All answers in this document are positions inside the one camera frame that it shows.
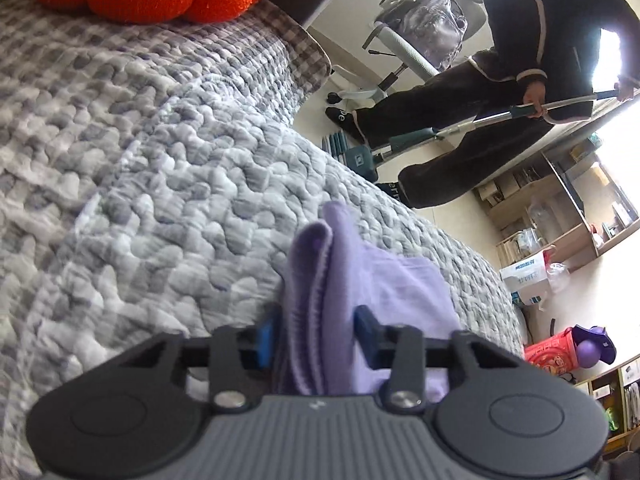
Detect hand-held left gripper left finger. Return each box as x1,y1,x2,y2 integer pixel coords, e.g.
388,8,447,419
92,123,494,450
120,305,281,411

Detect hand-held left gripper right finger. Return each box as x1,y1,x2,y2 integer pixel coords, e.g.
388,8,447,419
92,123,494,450
355,306,511,408

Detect lavender pants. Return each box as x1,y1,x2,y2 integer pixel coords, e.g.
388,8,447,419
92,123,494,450
272,201,461,403

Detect white cardboard box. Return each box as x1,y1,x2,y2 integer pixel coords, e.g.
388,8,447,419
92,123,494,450
500,252,551,308

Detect clear plastic bag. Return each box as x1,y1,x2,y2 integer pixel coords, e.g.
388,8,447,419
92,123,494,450
545,260,572,295

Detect purple cap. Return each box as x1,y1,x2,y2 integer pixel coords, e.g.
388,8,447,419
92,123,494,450
572,324,617,367

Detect low wooden shelf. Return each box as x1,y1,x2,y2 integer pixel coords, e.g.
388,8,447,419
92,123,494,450
575,355,640,456

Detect silver teal mop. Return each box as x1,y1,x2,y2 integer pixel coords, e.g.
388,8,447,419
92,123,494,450
322,87,621,183

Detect white office chair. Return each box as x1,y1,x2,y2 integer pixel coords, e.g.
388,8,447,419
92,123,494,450
325,0,488,106

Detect grey patterned bag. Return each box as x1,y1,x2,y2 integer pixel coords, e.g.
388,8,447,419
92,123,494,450
397,0,468,73

